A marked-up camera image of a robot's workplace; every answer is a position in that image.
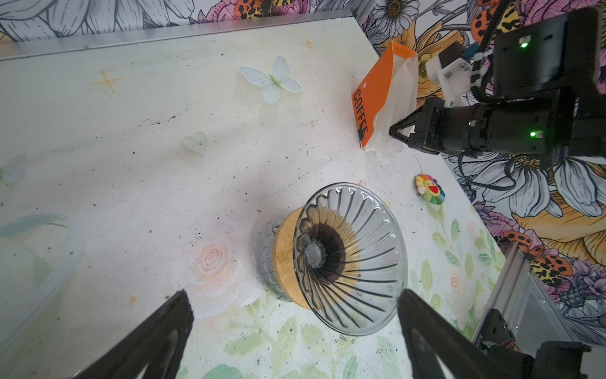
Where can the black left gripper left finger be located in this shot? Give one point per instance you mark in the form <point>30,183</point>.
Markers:
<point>152,350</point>

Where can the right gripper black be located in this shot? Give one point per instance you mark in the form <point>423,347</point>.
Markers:
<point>528,126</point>

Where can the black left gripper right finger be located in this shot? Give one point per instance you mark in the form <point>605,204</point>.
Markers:
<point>432,341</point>

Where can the orange coffee filter pack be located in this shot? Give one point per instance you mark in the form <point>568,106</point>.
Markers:
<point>386,96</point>

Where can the grey ribbed glass dripper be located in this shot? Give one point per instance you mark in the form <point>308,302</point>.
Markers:
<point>350,259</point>

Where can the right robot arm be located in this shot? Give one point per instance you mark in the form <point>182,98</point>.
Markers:
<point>531,91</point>

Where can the colourful small toy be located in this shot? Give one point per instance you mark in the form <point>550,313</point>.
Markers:
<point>429,189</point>

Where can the grey ribbed glass pitcher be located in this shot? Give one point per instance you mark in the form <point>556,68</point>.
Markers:
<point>263,259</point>

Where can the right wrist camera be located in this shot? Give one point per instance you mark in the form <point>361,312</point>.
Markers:
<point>452,72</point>

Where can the aluminium front rail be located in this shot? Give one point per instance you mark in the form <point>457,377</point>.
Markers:
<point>523,334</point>

